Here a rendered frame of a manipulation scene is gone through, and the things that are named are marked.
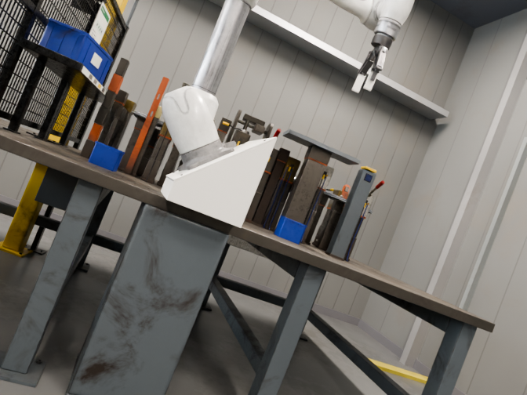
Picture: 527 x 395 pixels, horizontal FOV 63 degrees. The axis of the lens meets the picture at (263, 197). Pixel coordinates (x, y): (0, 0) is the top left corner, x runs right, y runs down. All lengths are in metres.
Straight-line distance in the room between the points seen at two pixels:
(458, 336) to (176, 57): 3.24
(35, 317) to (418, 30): 4.54
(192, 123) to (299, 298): 0.75
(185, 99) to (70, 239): 0.59
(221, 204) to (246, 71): 3.00
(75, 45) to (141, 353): 1.16
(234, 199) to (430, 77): 4.01
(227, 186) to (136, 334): 0.57
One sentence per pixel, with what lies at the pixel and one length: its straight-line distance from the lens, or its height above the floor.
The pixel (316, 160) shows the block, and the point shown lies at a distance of 2.03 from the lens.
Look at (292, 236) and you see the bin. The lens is 1.90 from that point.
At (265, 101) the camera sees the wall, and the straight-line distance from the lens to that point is 4.30.
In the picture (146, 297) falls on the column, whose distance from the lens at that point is 1.50.
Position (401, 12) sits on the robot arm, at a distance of 1.80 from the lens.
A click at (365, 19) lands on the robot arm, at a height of 1.65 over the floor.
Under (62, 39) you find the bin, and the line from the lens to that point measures 1.91.
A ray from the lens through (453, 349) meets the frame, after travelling 2.11.
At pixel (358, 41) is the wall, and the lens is 4.80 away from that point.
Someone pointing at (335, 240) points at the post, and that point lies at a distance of 2.09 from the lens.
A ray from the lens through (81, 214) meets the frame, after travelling 1.50.
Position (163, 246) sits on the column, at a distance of 1.46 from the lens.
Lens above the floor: 0.78
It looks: 2 degrees up
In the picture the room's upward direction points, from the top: 22 degrees clockwise
